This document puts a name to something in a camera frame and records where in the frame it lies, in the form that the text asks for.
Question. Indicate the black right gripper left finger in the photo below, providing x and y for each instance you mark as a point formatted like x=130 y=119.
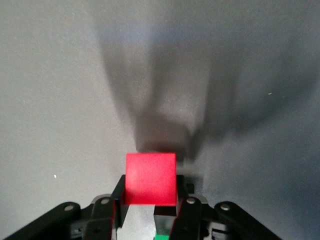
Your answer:
x=100 y=220

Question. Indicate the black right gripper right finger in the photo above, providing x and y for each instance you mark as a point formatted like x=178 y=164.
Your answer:
x=195 y=220

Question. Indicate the small green cube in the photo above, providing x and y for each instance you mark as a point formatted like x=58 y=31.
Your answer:
x=162 y=237

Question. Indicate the small red cube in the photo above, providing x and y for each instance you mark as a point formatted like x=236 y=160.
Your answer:
x=150 y=177

